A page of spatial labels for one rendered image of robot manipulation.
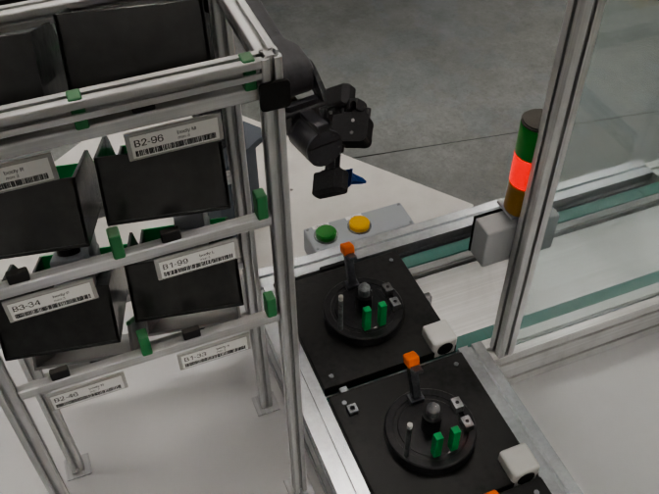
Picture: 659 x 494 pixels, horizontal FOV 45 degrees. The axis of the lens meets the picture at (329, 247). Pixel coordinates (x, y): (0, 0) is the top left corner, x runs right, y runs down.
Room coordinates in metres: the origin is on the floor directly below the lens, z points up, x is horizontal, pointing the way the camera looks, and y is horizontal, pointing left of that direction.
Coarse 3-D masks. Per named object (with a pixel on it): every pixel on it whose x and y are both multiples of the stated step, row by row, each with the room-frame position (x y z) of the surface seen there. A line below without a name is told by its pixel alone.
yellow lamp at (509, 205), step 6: (510, 186) 0.83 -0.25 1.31; (510, 192) 0.83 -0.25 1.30; (516, 192) 0.82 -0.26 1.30; (522, 192) 0.82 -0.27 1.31; (510, 198) 0.83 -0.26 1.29; (516, 198) 0.82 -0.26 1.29; (522, 198) 0.81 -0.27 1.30; (504, 204) 0.84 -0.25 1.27; (510, 204) 0.82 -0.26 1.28; (516, 204) 0.82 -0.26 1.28; (522, 204) 0.81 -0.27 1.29; (510, 210) 0.82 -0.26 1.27; (516, 210) 0.82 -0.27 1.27; (516, 216) 0.82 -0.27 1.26
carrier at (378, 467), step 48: (384, 384) 0.73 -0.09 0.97; (432, 384) 0.73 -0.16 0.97; (480, 384) 0.73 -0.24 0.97; (384, 432) 0.63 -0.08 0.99; (432, 432) 0.63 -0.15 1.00; (480, 432) 0.64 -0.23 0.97; (384, 480) 0.56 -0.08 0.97; (432, 480) 0.56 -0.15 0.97; (480, 480) 0.56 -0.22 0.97; (528, 480) 0.57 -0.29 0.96
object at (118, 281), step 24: (48, 264) 0.79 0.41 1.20; (48, 288) 0.72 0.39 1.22; (96, 288) 0.59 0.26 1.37; (120, 288) 0.65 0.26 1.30; (0, 312) 0.57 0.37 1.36; (72, 312) 0.58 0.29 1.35; (96, 312) 0.58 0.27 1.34; (120, 312) 0.61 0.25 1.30; (0, 336) 0.55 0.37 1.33; (24, 336) 0.56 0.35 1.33; (48, 336) 0.56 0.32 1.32; (72, 336) 0.56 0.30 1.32; (96, 336) 0.57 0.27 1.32; (120, 336) 0.57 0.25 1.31
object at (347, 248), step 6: (342, 246) 0.95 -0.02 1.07; (348, 246) 0.94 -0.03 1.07; (342, 252) 0.94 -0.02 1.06; (348, 252) 0.94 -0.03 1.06; (354, 252) 0.94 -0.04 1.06; (348, 258) 0.93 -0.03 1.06; (354, 258) 0.92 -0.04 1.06; (348, 264) 0.93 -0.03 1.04; (348, 270) 0.93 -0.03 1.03; (354, 270) 0.93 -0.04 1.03; (348, 276) 0.93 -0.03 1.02; (354, 276) 0.93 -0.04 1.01; (348, 282) 0.92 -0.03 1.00; (354, 282) 0.92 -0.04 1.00
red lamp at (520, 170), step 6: (516, 156) 0.83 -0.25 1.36; (516, 162) 0.83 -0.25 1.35; (522, 162) 0.82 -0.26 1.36; (516, 168) 0.83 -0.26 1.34; (522, 168) 0.82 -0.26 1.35; (528, 168) 0.82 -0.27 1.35; (510, 174) 0.84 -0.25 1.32; (516, 174) 0.82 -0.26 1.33; (522, 174) 0.82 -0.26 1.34; (528, 174) 0.81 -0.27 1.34; (510, 180) 0.83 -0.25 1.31; (516, 180) 0.82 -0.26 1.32; (522, 180) 0.82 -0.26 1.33; (516, 186) 0.82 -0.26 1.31; (522, 186) 0.82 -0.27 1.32
